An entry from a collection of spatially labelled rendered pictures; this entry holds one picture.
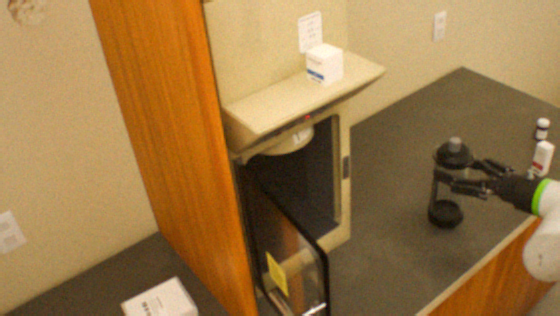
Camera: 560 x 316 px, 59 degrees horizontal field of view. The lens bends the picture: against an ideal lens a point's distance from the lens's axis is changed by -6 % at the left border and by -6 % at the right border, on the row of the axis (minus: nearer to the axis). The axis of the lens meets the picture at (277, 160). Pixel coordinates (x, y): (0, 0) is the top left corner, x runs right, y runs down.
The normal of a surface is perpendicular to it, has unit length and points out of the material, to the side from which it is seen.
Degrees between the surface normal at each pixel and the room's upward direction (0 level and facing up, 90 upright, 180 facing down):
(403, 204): 0
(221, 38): 90
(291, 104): 0
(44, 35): 90
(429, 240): 0
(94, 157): 90
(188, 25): 90
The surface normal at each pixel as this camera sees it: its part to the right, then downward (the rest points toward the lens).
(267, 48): 0.60, 0.44
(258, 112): -0.09, -0.79
